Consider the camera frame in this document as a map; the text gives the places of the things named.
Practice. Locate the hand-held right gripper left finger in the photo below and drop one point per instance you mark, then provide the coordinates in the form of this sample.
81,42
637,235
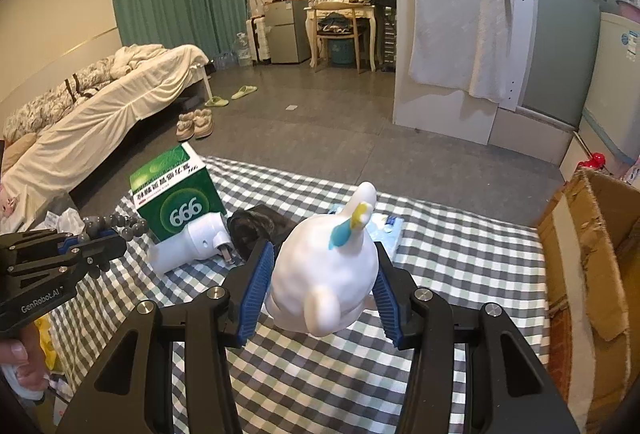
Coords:
257,294

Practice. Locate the wooden chair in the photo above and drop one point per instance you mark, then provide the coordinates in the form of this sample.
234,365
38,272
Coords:
340,33

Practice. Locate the person's left hand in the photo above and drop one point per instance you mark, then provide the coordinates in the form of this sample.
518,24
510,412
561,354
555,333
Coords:
30,354

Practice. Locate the cream dressing table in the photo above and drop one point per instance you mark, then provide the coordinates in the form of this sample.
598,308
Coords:
345,7

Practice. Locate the white handheld device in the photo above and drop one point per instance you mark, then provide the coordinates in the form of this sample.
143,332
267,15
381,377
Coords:
190,239

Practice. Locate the teal bucket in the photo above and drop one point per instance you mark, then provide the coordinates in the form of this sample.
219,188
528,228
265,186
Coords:
345,53

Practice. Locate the yellow plastic bag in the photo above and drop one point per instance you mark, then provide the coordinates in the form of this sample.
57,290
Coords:
46,344

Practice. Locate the green slipper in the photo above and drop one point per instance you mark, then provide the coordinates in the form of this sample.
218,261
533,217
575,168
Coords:
216,102
244,92

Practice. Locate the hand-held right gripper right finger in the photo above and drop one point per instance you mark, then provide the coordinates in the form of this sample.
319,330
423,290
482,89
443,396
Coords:
390,299

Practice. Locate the white washing machine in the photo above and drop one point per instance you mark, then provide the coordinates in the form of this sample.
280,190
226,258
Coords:
615,78

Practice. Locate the white suitcase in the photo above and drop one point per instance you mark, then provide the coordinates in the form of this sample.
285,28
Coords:
260,41

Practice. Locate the green medicine box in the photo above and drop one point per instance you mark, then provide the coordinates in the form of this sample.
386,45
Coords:
180,194

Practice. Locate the bed with white sheet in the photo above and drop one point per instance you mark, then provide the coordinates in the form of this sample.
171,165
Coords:
100,128

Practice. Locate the beige fluffy shoe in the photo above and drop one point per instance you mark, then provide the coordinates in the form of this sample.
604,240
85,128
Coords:
203,122
185,126

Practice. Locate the pack of water bottles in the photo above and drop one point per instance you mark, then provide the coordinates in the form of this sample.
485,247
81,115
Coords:
226,58

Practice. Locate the crumpled clear plastic bag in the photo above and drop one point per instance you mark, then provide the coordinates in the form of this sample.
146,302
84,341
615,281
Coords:
62,221

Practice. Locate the cardboard box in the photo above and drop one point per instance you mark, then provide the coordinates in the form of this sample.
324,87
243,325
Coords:
565,314

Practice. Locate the checkered tablecloth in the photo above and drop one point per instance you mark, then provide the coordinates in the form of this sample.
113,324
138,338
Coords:
450,254

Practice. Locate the clear water jug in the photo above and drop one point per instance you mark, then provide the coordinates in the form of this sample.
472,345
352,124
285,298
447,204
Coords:
243,51

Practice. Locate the white hanging towel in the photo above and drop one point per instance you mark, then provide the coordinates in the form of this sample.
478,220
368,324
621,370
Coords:
455,3

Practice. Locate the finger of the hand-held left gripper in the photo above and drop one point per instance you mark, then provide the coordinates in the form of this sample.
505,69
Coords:
102,249
72,244

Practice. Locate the silver mini fridge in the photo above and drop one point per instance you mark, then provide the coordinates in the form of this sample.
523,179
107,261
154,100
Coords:
286,31

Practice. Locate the beige pillow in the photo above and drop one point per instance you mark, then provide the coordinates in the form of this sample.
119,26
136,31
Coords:
17,153

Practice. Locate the floral quilt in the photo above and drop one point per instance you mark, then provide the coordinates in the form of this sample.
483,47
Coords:
60,98

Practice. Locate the black drawer tower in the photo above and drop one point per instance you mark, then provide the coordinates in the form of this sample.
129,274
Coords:
385,33

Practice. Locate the blue white tissue packet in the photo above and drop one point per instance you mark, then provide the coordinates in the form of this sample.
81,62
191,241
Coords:
390,226

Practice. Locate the pink basin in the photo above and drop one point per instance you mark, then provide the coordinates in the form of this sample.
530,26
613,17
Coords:
629,8

